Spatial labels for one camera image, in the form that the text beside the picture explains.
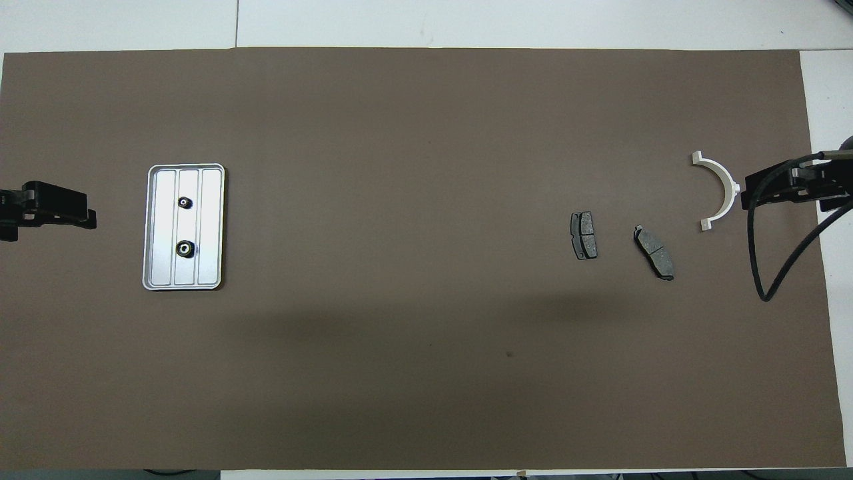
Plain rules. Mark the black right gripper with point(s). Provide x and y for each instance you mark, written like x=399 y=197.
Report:
x=833 y=185

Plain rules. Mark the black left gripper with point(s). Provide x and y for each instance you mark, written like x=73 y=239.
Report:
x=10 y=206

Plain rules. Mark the small black bearing gear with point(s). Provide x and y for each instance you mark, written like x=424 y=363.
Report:
x=185 y=201

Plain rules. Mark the large black bearing gear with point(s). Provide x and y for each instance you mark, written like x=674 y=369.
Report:
x=185 y=249

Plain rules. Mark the silver metal tray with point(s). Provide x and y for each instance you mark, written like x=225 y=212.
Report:
x=163 y=266

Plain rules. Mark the long grey brake pad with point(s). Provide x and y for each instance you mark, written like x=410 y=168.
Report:
x=654 y=253

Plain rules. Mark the short grey brake pad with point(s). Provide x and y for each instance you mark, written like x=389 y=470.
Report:
x=584 y=236

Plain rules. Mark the brown table mat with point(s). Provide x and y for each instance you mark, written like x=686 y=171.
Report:
x=426 y=200

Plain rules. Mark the white semicircular bracket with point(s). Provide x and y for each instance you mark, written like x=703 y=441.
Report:
x=721 y=174

